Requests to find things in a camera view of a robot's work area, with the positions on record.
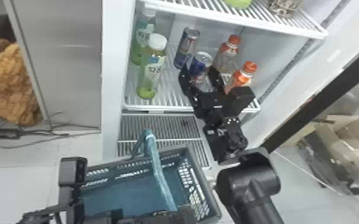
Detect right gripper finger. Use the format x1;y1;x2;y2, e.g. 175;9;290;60
208;66;226;94
178;64;200;100

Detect white fridge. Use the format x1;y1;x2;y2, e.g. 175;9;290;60
100;0;330;171

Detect fridge door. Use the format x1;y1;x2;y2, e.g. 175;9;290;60
241;0;359;224

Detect black cable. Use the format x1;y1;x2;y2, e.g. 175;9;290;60
0;111;101;155

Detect blue basket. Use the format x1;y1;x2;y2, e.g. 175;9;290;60
78;128;223;224

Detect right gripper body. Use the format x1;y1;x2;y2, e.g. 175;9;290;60
191;90;234;120

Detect blue can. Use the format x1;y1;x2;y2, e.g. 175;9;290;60
172;27;201;70
188;51;214;94

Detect orange cap bottle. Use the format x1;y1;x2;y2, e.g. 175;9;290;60
223;60;258;95
212;34;242;75

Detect brown cloth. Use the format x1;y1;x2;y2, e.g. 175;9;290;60
0;33;44;127

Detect green bottle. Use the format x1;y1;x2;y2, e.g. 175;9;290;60
222;0;253;9
135;33;168;101
130;8;157;67

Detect patterned snack packet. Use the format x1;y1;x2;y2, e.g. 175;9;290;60
266;0;304;17

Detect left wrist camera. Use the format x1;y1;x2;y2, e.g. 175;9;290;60
58;157;88;188

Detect cardboard box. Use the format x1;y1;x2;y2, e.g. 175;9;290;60
311;113;359;165

